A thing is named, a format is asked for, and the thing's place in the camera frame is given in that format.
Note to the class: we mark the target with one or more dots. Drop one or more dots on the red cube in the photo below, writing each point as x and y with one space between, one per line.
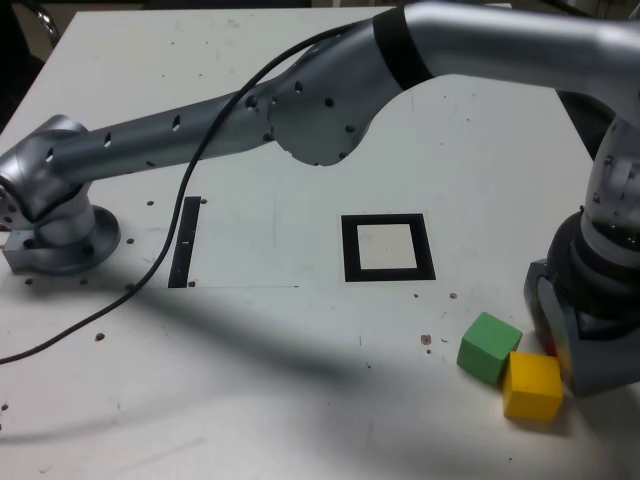
551 346

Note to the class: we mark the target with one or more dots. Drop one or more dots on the black tape strip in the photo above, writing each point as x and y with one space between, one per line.
183 260

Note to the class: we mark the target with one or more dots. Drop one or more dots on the metal chair frame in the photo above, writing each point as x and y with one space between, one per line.
50 27

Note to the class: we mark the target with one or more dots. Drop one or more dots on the black tape square outline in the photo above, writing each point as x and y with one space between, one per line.
350 250

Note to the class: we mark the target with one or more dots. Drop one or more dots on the yellow cube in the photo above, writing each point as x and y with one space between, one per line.
532 387

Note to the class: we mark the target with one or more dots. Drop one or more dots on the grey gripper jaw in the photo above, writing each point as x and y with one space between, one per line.
545 305
605 365

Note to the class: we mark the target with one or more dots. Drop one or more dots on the green cube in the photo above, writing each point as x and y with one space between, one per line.
485 350

